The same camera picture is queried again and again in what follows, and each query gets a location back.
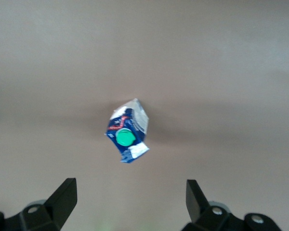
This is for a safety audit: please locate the blue milk carton green cap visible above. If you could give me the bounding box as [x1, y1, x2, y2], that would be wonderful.
[104, 98, 151, 164]

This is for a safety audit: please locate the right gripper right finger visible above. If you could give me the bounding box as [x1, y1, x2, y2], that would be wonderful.
[182, 179, 283, 231]

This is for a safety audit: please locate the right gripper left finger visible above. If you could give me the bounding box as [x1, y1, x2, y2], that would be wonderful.
[0, 178, 78, 231]

